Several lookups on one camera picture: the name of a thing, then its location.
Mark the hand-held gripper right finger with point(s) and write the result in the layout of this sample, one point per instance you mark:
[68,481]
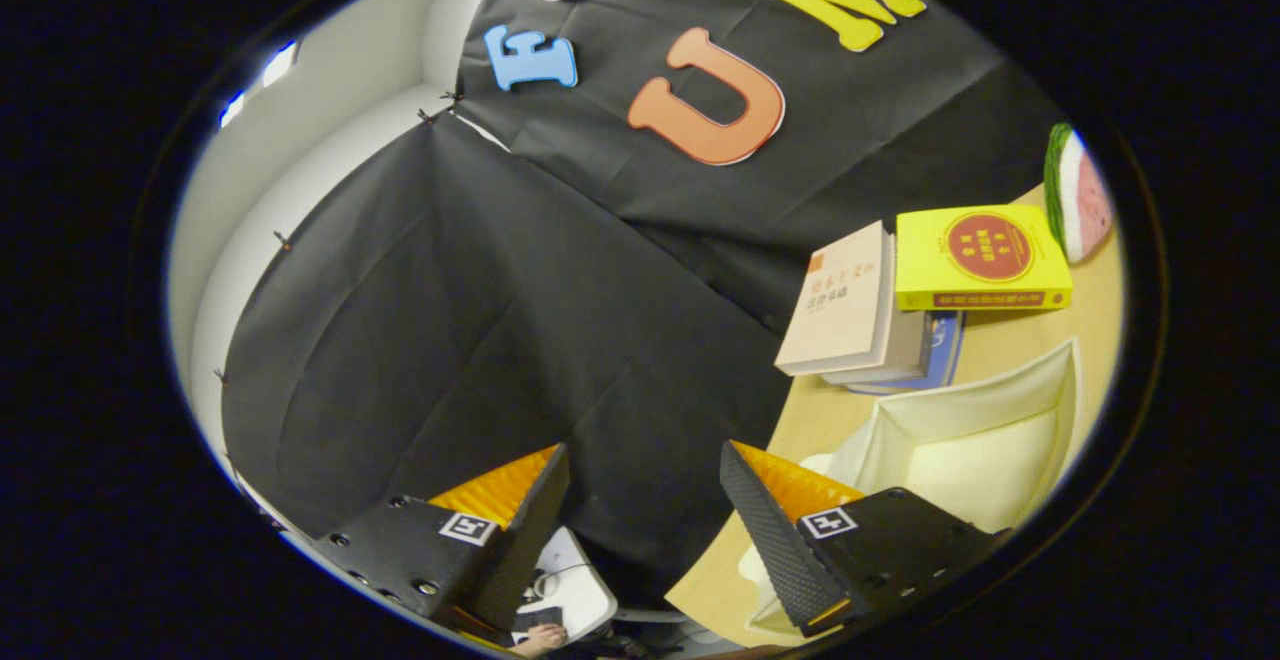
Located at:
[770,540]

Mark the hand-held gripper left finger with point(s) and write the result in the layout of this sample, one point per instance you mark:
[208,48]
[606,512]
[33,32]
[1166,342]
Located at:
[530,540]

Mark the beige translucent storage box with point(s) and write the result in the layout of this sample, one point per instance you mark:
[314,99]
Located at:
[980,460]

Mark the white flat side table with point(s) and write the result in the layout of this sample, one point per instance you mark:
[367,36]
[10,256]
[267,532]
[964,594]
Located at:
[575,580]

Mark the black backdrop cloth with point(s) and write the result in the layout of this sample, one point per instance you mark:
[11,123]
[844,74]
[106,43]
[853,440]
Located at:
[500,340]

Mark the beige book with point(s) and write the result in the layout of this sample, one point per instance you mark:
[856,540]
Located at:
[835,310]

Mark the blue book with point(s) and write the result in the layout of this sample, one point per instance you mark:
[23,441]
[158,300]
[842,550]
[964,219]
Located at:
[945,345]

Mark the yellow book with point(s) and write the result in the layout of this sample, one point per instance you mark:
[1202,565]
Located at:
[980,250]

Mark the watermelon slice plush toy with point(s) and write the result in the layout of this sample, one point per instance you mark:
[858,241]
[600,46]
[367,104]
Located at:
[1085,200]

